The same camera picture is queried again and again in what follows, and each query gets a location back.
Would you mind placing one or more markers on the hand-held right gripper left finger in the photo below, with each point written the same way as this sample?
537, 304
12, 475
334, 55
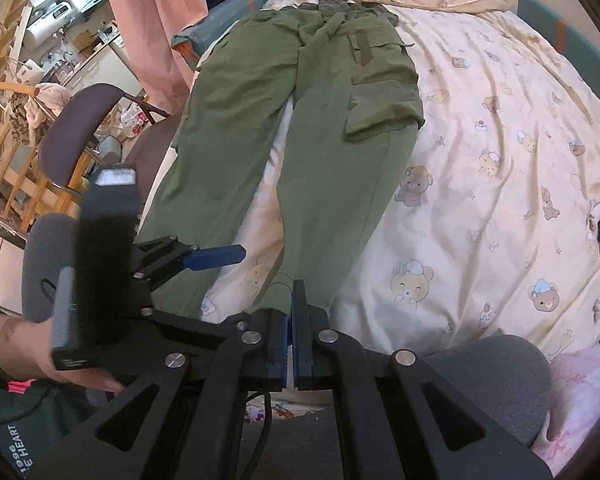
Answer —
278, 355

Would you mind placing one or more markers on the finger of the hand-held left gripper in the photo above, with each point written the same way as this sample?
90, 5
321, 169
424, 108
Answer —
215, 257

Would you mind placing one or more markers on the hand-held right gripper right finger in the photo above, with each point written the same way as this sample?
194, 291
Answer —
300, 350

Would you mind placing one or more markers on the olive green pants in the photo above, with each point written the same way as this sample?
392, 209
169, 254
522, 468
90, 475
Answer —
340, 135

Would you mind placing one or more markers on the person's left hand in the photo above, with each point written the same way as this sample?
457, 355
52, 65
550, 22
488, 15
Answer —
25, 350

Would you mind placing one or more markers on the grey bin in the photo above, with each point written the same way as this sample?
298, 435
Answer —
110, 150

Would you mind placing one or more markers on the brown folding chair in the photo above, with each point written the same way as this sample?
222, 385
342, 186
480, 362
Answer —
75, 125

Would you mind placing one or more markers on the plastic bag with red print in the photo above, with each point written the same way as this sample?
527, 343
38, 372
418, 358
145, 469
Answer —
132, 120

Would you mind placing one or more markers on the leopard print cloth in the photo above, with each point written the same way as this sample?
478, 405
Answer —
22, 120

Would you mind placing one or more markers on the beige fluffy cloth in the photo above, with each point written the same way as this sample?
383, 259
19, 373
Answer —
47, 105

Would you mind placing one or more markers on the person's grey trousers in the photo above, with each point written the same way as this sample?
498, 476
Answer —
480, 385

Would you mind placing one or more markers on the person's green sweatshirt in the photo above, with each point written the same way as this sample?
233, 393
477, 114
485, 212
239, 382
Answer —
30, 435

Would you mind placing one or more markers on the teal bedding with orange stripe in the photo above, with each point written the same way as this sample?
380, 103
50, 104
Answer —
550, 25
215, 30

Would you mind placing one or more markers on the white water heater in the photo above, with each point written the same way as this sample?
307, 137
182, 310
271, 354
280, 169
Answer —
45, 35

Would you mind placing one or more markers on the wooden staircase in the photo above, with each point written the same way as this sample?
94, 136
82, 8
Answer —
10, 45

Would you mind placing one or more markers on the pink curtain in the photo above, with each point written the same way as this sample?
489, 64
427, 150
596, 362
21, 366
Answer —
155, 25

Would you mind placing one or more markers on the bear print duvet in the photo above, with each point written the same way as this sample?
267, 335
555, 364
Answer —
480, 185

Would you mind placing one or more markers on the pink patterned cloth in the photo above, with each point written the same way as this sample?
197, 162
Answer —
580, 400

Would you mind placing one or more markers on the wooden frame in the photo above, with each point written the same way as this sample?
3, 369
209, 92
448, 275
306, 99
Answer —
15, 180

